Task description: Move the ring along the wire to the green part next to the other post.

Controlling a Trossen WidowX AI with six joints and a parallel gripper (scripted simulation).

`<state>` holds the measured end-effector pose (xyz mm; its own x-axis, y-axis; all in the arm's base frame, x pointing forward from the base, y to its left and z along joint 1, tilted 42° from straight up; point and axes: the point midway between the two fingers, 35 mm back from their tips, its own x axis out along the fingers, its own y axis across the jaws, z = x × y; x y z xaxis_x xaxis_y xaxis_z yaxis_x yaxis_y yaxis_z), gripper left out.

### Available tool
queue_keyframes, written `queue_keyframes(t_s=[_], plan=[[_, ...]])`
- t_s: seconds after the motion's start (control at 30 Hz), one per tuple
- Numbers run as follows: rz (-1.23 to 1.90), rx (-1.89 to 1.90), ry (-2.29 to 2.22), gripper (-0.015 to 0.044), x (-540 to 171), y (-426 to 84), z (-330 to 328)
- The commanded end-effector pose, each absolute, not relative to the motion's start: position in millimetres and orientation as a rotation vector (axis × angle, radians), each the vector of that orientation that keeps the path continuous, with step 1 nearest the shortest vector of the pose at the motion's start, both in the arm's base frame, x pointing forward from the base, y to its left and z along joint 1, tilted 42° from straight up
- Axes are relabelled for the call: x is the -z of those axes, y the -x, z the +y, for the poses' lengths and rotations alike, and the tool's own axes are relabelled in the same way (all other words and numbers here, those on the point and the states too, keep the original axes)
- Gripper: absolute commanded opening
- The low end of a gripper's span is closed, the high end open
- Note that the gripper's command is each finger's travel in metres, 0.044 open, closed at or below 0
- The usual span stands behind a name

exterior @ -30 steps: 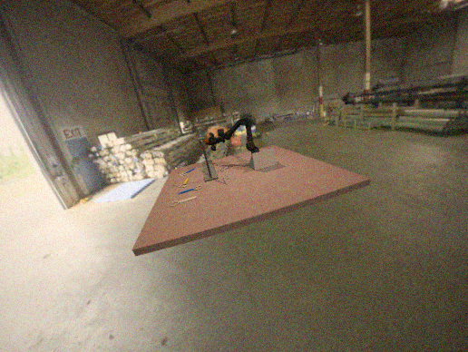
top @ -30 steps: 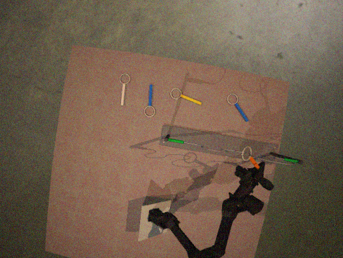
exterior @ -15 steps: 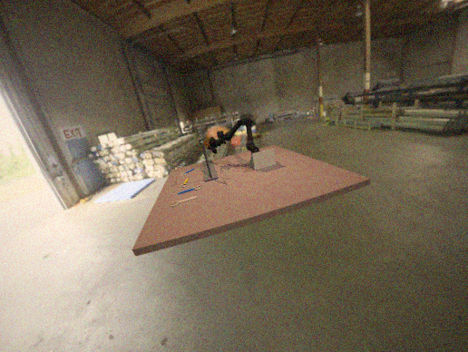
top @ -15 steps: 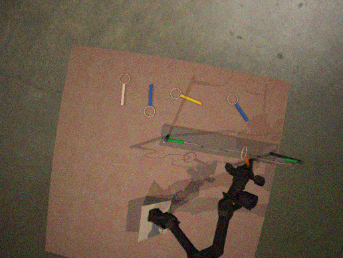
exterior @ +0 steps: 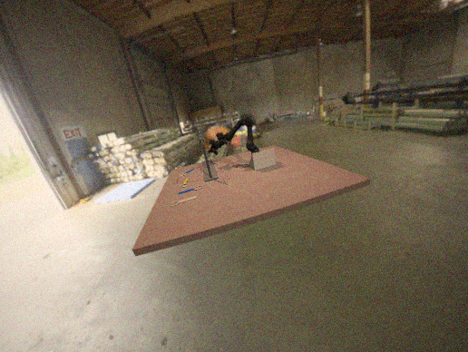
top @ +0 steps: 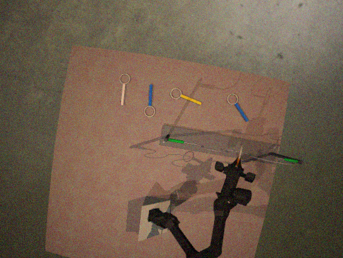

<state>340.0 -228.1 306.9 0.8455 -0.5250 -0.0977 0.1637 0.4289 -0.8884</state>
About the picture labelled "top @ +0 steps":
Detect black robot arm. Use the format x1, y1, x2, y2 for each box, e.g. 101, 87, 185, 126
148, 165, 251, 258

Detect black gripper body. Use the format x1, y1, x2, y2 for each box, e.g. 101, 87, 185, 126
215, 161, 256, 187

